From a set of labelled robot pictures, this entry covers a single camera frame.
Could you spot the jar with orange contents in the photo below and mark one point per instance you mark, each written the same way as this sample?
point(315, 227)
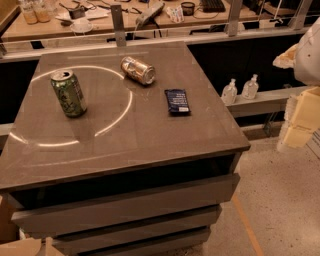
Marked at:
point(28, 12)
point(41, 11)

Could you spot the black device on desk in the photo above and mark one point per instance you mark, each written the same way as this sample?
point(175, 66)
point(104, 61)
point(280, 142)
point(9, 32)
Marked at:
point(76, 13)

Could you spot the grey drawer cabinet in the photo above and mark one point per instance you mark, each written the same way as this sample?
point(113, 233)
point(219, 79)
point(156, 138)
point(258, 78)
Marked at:
point(126, 178)

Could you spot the left clear sanitizer bottle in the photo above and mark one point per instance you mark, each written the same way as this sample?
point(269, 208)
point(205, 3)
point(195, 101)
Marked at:
point(229, 93)

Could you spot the right jar with orange contents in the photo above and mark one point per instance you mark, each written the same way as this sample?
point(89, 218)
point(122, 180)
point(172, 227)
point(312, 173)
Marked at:
point(41, 11)

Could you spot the clear sanitizer bottle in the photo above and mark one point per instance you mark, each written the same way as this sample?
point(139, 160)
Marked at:
point(229, 93)
point(250, 88)

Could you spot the green soda can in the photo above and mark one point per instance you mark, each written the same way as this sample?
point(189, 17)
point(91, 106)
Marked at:
point(69, 93)

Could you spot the patterned paper cup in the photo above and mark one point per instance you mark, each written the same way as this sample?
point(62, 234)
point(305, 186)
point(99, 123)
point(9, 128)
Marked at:
point(175, 14)

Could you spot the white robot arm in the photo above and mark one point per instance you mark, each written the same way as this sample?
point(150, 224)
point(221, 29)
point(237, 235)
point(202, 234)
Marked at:
point(306, 68)

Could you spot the left jar with orange contents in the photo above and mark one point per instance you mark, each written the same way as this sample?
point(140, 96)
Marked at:
point(28, 12)

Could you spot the grey power strip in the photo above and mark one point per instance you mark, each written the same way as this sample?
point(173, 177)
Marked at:
point(150, 13)

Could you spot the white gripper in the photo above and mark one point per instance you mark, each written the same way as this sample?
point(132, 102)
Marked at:
point(308, 60)

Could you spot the black keyboard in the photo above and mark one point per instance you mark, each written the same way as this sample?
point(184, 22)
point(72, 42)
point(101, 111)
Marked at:
point(210, 6)

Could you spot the orange soda can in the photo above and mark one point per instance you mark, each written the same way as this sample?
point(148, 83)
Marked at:
point(138, 70)

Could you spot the metal railing post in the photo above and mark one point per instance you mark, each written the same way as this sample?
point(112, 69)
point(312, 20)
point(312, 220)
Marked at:
point(118, 25)

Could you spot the right clear sanitizer bottle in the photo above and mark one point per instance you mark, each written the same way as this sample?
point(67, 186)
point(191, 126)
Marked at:
point(250, 88)

